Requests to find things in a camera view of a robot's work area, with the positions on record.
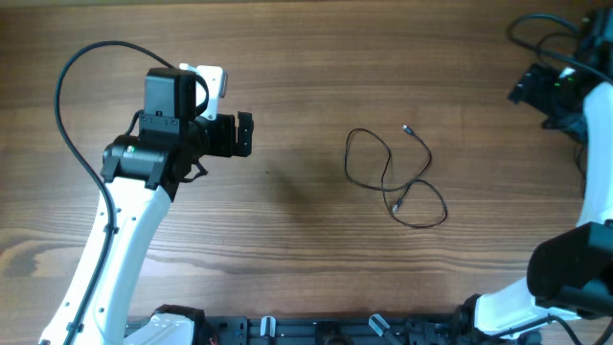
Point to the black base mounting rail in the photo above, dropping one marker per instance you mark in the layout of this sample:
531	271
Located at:
372	330

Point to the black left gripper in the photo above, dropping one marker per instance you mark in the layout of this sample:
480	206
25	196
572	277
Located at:
242	134

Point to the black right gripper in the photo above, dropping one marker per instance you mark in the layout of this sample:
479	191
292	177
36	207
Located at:
522	85

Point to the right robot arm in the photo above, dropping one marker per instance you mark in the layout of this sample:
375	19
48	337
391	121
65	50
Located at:
569	277

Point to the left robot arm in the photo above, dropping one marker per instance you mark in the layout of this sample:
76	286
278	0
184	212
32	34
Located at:
141	172

